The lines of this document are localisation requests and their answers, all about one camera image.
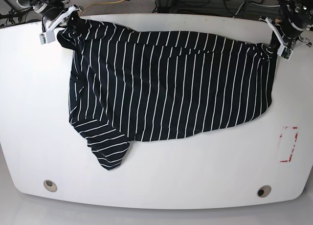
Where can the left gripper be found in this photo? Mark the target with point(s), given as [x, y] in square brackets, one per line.
[297, 16]

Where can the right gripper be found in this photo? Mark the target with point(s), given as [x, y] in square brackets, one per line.
[52, 10]

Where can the black white striped T-shirt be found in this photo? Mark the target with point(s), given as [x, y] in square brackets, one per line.
[130, 86]

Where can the red tape rectangle marking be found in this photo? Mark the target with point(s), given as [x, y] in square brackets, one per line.
[287, 142]

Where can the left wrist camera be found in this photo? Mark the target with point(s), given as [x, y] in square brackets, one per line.
[285, 52]

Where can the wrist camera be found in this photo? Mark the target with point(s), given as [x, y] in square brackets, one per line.
[285, 52]
[47, 37]

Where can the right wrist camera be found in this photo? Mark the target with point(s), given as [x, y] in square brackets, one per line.
[47, 37]

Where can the right table cable grommet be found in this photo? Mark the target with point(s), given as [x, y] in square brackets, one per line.
[264, 191]

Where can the table cable grommet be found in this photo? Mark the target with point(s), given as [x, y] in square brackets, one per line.
[50, 186]
[264, 191]

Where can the left table cable grommet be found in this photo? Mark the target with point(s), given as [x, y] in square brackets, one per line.
[50, 186]

